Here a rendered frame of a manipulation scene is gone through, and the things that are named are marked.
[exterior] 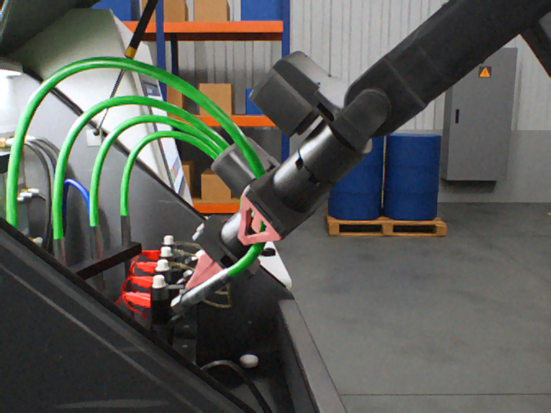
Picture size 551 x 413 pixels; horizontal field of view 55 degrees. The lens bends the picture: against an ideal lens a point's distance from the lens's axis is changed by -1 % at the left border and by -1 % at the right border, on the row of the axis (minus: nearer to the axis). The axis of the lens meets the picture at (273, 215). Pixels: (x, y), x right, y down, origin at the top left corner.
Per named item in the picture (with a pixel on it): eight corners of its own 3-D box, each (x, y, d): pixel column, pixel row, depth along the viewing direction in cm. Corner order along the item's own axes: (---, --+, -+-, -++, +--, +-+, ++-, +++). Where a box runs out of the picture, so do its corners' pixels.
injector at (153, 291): (188, 415, 82) (183, 287, 77) (156, 416, 81) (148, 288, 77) (188, 404, 85) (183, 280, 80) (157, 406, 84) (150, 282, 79)
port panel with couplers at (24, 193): (28, 285, 93) (10, 108, 87) (8, 286, 93) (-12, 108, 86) (48, 263, 106) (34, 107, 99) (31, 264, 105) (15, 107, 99)
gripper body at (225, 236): (205, 221, 80) (239, 188, 78) (252, 269, 80) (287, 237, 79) (193, 232, 73) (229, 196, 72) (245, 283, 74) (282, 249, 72)
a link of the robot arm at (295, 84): (398, 112, 44) (421, 85, 51) (300, 16, 44) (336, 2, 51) (314, 193, 52) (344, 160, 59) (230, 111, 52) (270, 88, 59)
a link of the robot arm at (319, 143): (367, 156, 50) (386, 134, 54) (315, 105, 50) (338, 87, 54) (324, 197, 54) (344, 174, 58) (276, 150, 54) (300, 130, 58)
